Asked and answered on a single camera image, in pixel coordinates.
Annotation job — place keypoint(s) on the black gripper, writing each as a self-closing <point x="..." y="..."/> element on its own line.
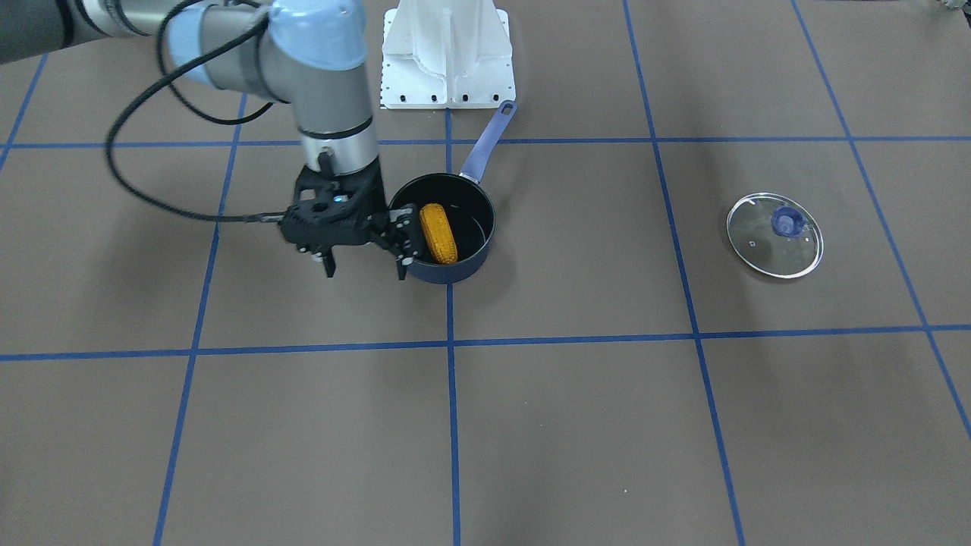
<point x="377" y="200"/>

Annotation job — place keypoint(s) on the yellow corn cob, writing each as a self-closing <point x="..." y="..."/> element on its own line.
<point x="438" y="235"/>

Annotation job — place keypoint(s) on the dark blue pot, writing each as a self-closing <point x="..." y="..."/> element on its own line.
<point x="467" y="208"/>

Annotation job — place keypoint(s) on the glass pot lid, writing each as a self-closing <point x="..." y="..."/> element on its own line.
<point x="774" y="235"/>

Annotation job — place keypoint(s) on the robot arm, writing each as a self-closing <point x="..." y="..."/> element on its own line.
<point x="309" y="55"/>

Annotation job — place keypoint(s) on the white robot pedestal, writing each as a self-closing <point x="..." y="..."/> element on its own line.
<point x="446" y="54"/>

